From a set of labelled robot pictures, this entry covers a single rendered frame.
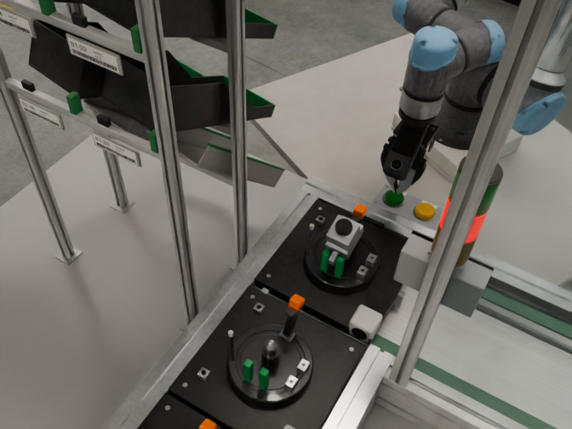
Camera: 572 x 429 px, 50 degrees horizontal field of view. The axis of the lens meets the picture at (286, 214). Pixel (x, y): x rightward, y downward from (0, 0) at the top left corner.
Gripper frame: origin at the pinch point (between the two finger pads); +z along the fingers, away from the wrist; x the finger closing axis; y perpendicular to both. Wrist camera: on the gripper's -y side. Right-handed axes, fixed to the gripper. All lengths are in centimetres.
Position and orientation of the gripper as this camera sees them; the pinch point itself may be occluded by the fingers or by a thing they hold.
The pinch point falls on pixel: (396, 190)
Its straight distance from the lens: 128.6
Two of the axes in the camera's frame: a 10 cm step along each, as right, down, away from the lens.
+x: -8.6, -4.0, 3.2
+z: -0.3, 6.6, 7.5
